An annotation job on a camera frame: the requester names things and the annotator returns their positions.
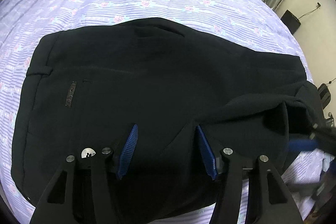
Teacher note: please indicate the purple floral bed sheet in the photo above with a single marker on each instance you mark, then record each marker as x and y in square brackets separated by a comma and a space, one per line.
[249, 23]

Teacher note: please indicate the black pants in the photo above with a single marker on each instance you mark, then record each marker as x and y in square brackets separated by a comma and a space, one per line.
[87, 88]

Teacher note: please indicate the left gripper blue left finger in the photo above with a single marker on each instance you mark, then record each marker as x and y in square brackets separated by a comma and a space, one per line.
[81, 190]

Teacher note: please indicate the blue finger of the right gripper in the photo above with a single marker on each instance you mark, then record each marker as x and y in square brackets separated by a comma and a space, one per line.
[299, 145]

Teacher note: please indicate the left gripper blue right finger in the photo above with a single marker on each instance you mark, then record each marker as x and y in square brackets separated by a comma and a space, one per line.
[269, 199]

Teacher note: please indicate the black wicker chair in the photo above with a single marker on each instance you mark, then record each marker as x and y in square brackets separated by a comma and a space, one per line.
[324, 94]

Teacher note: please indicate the black speaker box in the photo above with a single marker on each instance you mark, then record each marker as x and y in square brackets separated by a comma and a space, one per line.
[291, 21]

